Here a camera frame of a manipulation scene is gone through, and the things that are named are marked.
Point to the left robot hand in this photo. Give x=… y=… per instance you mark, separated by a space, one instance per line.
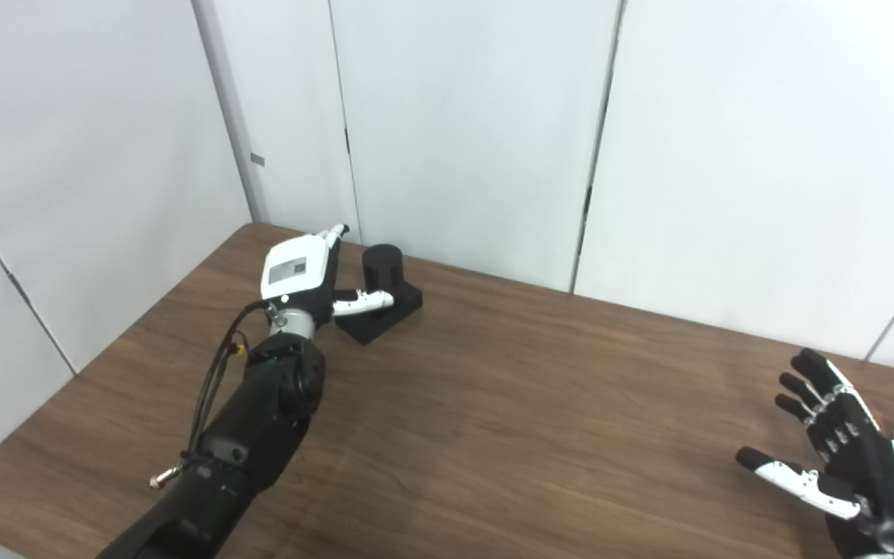
x=296 y=268

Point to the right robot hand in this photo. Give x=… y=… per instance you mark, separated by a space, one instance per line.
x=874 y=481

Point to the black peg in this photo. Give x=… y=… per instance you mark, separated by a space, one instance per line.
x=382 y=268

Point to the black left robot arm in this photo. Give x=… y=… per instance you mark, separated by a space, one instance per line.
x=245 y=435

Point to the gray wall corner post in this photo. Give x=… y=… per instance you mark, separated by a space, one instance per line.
x=222 y=93

